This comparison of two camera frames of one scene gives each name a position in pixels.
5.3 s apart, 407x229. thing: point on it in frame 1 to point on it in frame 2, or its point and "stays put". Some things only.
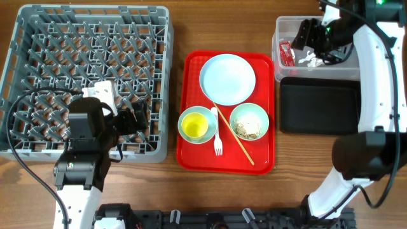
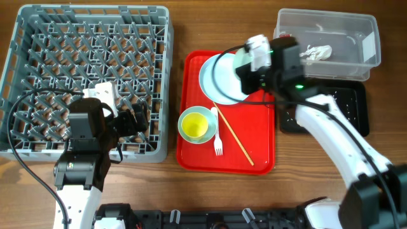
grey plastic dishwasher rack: x=69 y=46 stays put
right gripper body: x=330 y=42 to x=252 y=82
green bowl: x=249 y=121 to x=241 y=58
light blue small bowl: x=196 y=124 stays put
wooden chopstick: x=231 y=130 stays put
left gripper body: x=124 y=124 stays put
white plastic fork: x=218 y=145 stays put
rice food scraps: x=240 y=130 to x=336 y=99
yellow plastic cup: x=194 y=124 stays put
